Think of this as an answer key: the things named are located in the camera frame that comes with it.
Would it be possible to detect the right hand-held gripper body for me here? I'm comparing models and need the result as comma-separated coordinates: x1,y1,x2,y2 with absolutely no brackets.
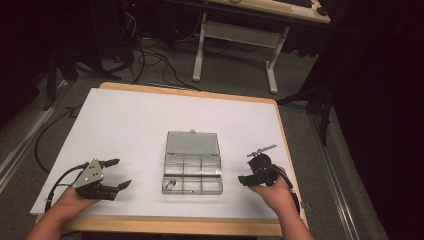
246,143,280,188

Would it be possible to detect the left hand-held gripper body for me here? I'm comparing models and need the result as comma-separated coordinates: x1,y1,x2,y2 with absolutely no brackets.
71,158,120,201

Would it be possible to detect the clear plastic compartment box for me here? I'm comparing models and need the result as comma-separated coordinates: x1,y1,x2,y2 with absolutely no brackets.
161,129,224,196

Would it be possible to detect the person's right hand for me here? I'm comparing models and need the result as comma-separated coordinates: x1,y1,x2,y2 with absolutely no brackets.
248,165,296,219

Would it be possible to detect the person's left hand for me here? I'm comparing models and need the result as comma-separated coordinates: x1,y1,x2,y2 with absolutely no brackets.
49,185,102,223

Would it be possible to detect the white table sheet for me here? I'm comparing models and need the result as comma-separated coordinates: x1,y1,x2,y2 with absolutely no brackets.
29,87,305,222

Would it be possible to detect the wooden table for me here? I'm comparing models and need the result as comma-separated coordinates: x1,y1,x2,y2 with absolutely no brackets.
34,81,310,239

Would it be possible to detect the black metal stand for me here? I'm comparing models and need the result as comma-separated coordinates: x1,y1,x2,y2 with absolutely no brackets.
277,83,335,148
41,49,80,112

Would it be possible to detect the desk with white legs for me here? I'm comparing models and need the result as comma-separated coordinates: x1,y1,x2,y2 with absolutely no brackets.
166,0,332,95

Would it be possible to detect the black keyboard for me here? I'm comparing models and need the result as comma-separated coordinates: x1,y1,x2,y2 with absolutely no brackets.
275,0,314,9

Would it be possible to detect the left hand-held gripper black cable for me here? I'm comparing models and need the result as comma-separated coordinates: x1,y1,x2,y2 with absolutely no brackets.
44,161,90,214

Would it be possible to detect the hand-held gripper black cable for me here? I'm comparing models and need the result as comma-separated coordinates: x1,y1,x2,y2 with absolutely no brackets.
261,161,302,217
44,161,90,214

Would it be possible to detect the right hand-held gripper black cable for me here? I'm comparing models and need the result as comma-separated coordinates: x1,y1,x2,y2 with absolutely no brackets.
261,161,302,217

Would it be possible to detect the grey metal floor rail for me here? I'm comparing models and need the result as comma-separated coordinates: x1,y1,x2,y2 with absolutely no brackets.
308,111,362,240
0,78,69,194

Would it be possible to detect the black floor cable bundle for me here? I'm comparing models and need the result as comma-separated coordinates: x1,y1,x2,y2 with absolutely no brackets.
119,13,203,93

